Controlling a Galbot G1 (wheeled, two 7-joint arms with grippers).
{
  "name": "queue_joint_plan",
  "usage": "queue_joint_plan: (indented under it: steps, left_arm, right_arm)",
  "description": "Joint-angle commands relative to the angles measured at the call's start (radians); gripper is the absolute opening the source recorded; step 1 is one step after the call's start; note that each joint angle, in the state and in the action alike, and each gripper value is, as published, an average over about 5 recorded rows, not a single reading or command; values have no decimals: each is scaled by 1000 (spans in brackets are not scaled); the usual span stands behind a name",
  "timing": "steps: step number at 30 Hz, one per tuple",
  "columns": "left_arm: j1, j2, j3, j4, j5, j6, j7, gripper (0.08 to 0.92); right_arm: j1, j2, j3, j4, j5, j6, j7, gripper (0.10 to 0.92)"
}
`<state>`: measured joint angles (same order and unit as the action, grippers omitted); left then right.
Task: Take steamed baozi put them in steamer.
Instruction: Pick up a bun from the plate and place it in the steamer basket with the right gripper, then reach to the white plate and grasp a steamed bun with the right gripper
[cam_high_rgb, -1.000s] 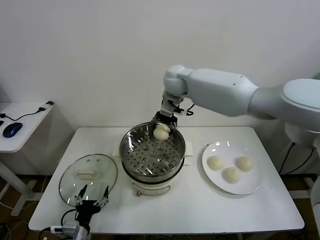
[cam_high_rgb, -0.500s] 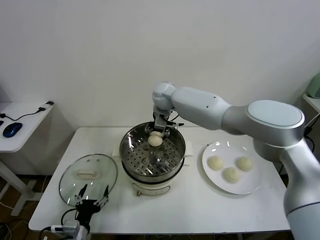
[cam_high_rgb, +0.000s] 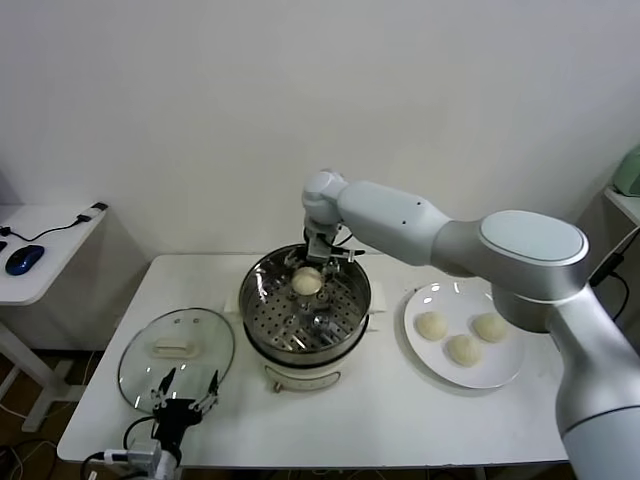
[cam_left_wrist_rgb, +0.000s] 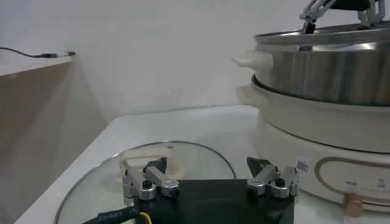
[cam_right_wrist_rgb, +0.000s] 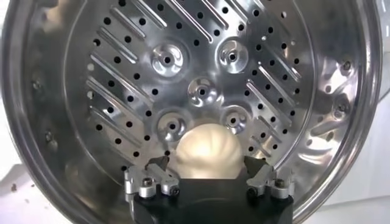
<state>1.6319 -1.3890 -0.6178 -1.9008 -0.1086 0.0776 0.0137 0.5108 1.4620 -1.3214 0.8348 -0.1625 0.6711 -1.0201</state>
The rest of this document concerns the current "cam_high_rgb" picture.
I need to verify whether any glass lid with cream handle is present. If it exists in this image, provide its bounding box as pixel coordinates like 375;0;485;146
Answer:
117;307;237;416

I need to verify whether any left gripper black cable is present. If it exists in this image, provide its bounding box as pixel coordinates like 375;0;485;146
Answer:
82;417;157;480

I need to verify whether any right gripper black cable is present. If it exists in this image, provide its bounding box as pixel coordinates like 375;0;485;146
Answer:
327;239;365;262

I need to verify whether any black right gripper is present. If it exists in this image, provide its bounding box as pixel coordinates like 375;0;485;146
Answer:
284;225;345;277

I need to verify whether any thin white cable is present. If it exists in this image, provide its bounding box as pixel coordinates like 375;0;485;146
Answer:
587;230;640;289

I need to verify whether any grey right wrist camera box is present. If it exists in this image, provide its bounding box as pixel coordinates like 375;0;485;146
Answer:
306;232;332;262

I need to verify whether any black cable with adapter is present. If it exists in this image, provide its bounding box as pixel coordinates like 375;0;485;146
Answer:
0;202;109;242

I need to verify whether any white side table with appliance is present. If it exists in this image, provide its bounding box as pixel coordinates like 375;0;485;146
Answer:
574;185;640;396

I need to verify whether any perforated steel steamer basket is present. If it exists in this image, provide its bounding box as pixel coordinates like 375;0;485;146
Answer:
238;243;372;354

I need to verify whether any white side table with mouse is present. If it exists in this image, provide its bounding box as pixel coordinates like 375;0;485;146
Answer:
0;202;109;434

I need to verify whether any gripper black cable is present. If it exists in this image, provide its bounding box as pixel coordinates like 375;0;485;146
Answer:
327;239;365;262
82;417;157;480

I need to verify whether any cream electric cooker pot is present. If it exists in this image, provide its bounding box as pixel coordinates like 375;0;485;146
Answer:
223;281;389;396

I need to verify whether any white round plate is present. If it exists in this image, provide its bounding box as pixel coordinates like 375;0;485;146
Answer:
402;282;527;390

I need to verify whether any blue computer mouse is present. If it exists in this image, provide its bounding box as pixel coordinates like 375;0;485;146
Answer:
5;245;46;277

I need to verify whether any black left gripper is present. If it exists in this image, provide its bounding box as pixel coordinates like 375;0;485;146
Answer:
151;368;222;451

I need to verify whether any pale green appliance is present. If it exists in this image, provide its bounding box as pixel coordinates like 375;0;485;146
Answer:
610;144;640;197

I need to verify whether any black power cable with brick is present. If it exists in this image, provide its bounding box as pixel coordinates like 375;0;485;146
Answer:
588;252;631;324

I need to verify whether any white steamed baozi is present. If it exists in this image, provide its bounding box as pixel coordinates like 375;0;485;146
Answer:
445;333;484;368
416;310;450;342
291;266;323;296
472;312;510;344

